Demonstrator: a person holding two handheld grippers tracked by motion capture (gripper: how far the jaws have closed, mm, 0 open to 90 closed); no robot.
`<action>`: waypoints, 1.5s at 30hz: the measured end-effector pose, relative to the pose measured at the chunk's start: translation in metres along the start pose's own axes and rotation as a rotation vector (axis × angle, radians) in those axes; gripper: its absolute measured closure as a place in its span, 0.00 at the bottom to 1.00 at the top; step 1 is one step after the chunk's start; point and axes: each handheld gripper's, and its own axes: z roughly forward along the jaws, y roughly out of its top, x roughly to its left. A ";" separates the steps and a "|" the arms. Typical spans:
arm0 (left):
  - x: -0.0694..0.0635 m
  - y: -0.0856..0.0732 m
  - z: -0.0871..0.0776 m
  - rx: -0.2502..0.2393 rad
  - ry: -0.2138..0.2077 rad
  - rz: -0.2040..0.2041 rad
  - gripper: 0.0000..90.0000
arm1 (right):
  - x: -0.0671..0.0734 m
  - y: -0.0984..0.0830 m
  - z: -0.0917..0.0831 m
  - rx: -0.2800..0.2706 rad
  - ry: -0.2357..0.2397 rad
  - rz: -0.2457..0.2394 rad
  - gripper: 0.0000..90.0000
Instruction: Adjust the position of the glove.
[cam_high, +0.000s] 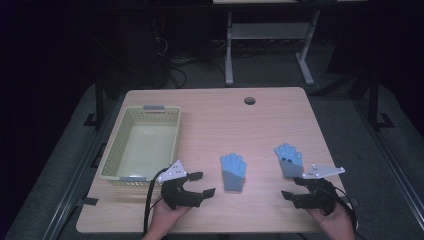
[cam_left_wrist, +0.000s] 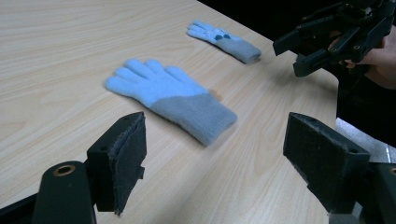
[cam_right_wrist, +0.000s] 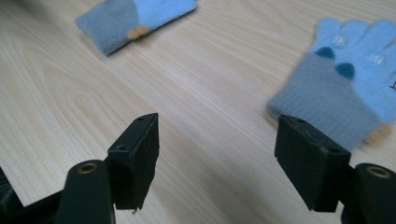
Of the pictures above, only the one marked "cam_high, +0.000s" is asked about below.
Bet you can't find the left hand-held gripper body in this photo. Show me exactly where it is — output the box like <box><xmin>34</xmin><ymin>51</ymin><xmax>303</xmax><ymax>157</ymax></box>
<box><xmin>157</xmin><ymin>159</ymin><xmax>205</xmax><ymax>211</ymax></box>

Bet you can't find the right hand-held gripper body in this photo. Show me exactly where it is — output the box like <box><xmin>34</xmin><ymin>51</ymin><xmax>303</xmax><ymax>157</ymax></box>
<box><xmin>293</xmin><ymin>163</ymin><xmax>346</xmax><ymax>216</ymax></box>

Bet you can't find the blue glove with dots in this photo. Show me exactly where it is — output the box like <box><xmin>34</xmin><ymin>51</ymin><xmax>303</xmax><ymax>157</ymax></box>
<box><xmin>273</xmin><ymin>142</ymin><xmax>305</xmax><ymax>180</ymax></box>

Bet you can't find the plain blue knit glove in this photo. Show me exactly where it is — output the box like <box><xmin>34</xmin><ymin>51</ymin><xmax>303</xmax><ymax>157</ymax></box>
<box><xmin>219</xmin><ymin>152</ymin><xmax>248</xmax><ymax>193</ymax></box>

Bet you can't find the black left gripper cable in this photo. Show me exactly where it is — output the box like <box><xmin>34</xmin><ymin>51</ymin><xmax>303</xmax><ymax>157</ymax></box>
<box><xmin>142</xmin><ymin>167</ymin><xmax>170</xmax><ymax>236</ymax></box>

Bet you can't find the person's left hand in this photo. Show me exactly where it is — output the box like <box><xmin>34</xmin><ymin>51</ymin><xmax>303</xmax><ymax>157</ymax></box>
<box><xmin>149</xmin><ymin>199</ymin><xmax>193</xmax><ymax>236</ymax></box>

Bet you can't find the bundle of floor cables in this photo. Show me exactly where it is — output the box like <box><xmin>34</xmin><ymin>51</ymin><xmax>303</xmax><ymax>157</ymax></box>
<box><xmin>151</xmin><ymin>16</ymin><xmax>228</xmax><ymax>89</ymax></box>

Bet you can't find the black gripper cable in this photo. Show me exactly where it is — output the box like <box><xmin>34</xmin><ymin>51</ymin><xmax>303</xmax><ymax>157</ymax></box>
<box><xmin>142</xmin><ymin>167</ymin><xmax>170</xmax><ymax>236</ymax></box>
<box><xmin>328</xmin><ymin>185</ymin><xmax>360</xmax><ymax>232</ymax></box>

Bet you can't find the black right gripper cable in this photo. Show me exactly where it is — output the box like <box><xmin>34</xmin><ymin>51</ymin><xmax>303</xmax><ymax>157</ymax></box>
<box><xmin>328</xmin><ymin>185</ymin><xmax>360</xmax><ymax>232</ymax></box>

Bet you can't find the aluminium floor rail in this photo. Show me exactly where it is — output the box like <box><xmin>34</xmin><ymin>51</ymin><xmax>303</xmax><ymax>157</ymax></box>
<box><xmin>39</xmin><ymin>99</ymin><xmax>119</xmax><ymax>240</ymax></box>
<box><xmin>353</xmin><ymin>99</ymin><xmax>424</xmax><ymax>231</ymax></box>

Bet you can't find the black metal stand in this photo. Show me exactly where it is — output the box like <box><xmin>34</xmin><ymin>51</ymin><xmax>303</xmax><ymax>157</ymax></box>
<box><xmin>366</xmin><ymin>71</ymin><xmax>396</xmax><ymax>132</ymax></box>

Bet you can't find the white metal desk frame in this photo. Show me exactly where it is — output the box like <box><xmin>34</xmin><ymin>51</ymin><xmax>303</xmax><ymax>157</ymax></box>
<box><xmin>224</xmin><ymin>9</ymin><xmax>322</xmax><ymax>87</ymax></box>

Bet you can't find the pale yellow plastic basket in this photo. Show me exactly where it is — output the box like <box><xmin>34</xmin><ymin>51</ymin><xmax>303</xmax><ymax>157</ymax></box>
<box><xmin>98</xmin><ymin>104</ymin><xmax>183</xmax><ymax>187</ymax></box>

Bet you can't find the person's right hand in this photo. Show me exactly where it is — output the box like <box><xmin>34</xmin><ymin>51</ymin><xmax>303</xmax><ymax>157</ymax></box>
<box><xmin>306</xmin><ymin>202</ymin><xmax>355</xmax><ymax>235</ymax></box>

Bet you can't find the black table edge bracket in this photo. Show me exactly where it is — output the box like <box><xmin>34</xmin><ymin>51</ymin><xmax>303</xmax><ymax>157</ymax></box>
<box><xmin>77</xmin><ymin>196</ymin><xmax>100</xmax><ymax>207</ymax></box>

